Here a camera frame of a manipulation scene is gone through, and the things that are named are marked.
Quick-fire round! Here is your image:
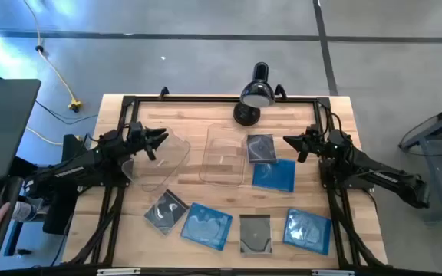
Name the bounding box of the thin black cart cable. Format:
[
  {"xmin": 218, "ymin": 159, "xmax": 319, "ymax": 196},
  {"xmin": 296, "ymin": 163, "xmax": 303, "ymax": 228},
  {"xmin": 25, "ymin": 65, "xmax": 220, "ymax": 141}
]
[{"xmin": 398, "ymin": 113, "xmax": 442, "ymax": 158}]

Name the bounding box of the yellow extension cord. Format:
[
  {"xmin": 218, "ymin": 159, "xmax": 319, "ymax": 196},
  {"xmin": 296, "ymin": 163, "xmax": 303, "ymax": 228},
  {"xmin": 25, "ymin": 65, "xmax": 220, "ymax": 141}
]
[{"xmin": 21, "ymin": 0, "xmax": 84, "ymax": 113}]

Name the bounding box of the black support stand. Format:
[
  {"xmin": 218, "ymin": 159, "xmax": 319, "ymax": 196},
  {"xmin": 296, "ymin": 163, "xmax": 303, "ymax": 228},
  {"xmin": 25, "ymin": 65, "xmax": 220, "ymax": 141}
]
[{"xmin": 42, "ymin": 133, "xmax": 91, "ymax": 235}]

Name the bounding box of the dark grey monitor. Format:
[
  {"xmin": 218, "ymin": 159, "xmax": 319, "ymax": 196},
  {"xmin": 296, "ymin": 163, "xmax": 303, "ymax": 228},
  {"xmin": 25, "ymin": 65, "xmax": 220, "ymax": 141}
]
[{"xmin": 0, "ymin": 78, "xmax": 42, "ymax": 182}]

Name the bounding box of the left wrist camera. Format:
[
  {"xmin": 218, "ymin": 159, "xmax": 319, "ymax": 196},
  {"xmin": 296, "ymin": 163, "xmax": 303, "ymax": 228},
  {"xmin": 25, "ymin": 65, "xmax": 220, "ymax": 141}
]
[{"xmin": 127, "ymin": 121, "xmax": 144, "ymax": 140}]

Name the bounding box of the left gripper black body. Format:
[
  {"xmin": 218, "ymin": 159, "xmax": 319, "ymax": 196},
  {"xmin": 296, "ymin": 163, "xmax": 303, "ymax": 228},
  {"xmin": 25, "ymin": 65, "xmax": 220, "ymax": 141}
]
[{"xmin": 123, "ymin": 132, "xmax": 153, "ymax": 155}]

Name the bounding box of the silver edge clamp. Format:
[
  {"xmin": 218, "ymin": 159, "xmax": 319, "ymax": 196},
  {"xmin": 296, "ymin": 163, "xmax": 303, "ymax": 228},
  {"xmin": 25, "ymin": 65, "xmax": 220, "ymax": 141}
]
[
  {"xmin": 311, "ymin": 268, "xmax": 357, "ymax": 276},
  {"xmin": 96, "ymin": 268, "xmax": 142, "ymax": 276}
]

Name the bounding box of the pale yellow cable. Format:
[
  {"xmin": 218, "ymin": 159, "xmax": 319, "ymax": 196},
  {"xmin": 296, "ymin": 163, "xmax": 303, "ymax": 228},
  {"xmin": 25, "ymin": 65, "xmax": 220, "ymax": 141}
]
[{"xmin": 25, "ymin": 126, "xmax": 65, "ymax": 147}]

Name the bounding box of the blue jewel case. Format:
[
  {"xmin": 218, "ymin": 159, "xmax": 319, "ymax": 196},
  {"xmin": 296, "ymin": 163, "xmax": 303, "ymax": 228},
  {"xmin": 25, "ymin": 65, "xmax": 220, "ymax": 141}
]
[
  {"xmin": 282, "ymin": 208, "xmax": 333, "ymax": 256},
  {"xmin": 180, "ymin": 202, "xmax": 234, "ymax": 252},
  {"xmin": 251, "ymin": 159, "xmax": 296, "ymax": 193}
]

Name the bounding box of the black desk lamp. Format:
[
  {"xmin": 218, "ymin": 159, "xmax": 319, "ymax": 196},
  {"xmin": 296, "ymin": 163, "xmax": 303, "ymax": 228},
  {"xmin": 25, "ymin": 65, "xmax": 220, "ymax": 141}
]
[{"xmin": 233, "ymin": 61, "xmax": 276, "ymax": 127}]

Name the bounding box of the blue-grey metal cart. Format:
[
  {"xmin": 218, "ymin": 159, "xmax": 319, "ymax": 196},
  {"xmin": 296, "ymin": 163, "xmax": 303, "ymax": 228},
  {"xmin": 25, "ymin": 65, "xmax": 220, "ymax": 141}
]
[{"xmin": 398, "ymin": 95, "xmax": 442, "ymax": 227}]

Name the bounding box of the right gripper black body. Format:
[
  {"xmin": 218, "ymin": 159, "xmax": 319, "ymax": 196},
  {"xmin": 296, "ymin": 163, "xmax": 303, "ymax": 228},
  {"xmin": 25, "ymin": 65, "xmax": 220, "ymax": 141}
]
[{"xmin": 304, "ymin": 132, "xmax": 332, "ymax": 157}]

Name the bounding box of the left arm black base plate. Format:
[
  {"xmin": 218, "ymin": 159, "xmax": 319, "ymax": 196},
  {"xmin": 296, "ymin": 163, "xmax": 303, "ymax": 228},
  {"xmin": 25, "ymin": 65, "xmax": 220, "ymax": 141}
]
[{"xmin": 77, "ymin": 168, "xmax": 130, "ymax": 189}]

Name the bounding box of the thin black floor cable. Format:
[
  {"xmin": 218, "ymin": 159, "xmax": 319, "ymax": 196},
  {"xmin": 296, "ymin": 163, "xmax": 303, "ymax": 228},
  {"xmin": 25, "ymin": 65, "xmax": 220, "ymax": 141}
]
[{"xmin": 0, "ymin": 72, "xmax": 100, "ymax": 126}]

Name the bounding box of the black jewel case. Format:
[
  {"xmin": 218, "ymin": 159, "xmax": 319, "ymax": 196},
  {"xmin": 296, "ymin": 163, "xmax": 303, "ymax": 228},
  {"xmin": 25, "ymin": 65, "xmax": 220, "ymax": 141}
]
[
  {"xmin": 239, "ymin": 214, "xmax": 273, "ymax": 255},
  {"xmin": 143, "ymin": 188, "xmax": 190, "ymax": 237},
  {"xmin": 246, "ymin": 133, "xmax": 279, "ymax": 165}
]

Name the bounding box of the clear plastic bin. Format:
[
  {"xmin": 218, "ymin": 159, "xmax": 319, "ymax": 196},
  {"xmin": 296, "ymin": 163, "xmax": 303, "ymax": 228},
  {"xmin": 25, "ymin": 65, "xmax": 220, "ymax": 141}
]
[
  {"xmin": 199, "ymin": 123, "xmax": 249, "ymax": 188},
  {"xmin": 120, "ymin": 125, "xmax": 191, "ymax": 193}
]

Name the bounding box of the clear plastic bottle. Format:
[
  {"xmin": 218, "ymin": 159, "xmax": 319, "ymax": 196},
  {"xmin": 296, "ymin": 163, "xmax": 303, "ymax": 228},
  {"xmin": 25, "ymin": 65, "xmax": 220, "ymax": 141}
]
[{"xmin": 12, "ymin": 200, "xmax": 41, "ymax": 223}]

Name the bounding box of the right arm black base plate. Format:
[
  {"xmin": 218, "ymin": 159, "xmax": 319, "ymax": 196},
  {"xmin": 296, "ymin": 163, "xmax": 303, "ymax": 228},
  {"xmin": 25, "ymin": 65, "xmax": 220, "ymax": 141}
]
[{"xmin": 318, "ymin": 159, "xmax": 376, "ymax": 192}]

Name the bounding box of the black aluminium table frame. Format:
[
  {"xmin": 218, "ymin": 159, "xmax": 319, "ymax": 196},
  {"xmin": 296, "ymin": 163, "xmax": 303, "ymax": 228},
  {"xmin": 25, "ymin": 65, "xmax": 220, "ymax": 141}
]
[{"xmin": 61, "ymin": 94, "xmax": 389, "ymax": 269}]

